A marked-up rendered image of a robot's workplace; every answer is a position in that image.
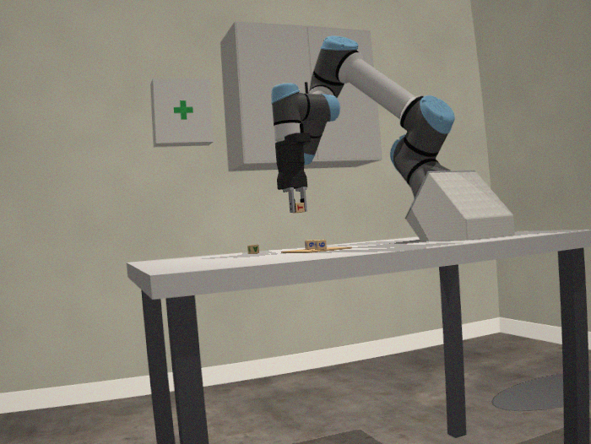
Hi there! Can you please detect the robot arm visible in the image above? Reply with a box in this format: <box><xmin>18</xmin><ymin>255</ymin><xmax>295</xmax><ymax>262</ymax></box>
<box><xmin>271</xmin><ymin>36</ymin><xmax>455</xmax><ymax>198</ymax></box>

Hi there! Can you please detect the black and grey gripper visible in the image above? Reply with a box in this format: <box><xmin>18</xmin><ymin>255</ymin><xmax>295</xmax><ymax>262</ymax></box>
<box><xmin>274</xmin><ymin>122</ymin><xmax>311</xmax><ymax>213</ymax></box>

